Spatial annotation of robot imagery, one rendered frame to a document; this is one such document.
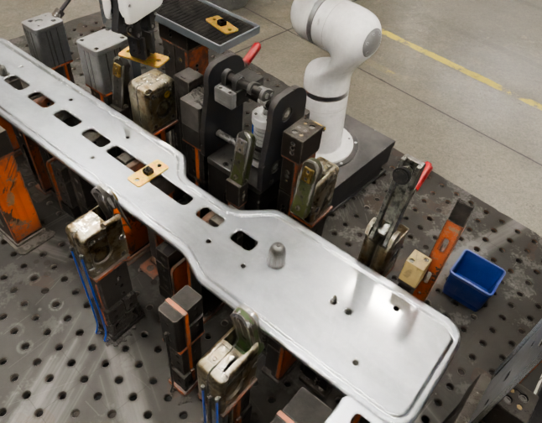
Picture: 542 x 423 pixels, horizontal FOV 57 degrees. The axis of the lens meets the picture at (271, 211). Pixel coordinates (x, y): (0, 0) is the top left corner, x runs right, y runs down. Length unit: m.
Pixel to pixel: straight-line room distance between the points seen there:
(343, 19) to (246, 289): 0.64
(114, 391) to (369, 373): 0.55
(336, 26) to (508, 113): 2.37
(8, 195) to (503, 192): 2.30
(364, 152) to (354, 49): 0.38
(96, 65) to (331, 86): 0.56
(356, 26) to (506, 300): 0.76
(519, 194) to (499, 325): 1.60
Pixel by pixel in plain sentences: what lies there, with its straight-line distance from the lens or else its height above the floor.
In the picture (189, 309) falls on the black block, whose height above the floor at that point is 0.99.
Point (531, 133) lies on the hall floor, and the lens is 3.34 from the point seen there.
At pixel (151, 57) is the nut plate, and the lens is 0.92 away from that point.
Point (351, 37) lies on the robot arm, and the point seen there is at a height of 1.20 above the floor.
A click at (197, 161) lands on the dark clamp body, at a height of 0.91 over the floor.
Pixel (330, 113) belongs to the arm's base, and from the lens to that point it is 1.32.
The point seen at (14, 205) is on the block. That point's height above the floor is 0.83.
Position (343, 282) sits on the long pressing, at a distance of 0.90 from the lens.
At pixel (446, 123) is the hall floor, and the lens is 3.16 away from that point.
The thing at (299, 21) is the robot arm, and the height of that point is 1.18.
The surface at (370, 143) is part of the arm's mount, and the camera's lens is 1.48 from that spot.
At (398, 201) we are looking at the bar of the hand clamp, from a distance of 0.86.
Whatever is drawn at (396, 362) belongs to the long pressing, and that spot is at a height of 1.00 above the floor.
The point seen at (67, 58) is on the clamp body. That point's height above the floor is 0.95.
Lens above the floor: 1.72
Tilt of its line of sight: 47 degrees down
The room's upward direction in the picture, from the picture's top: 6 degrees clockwise
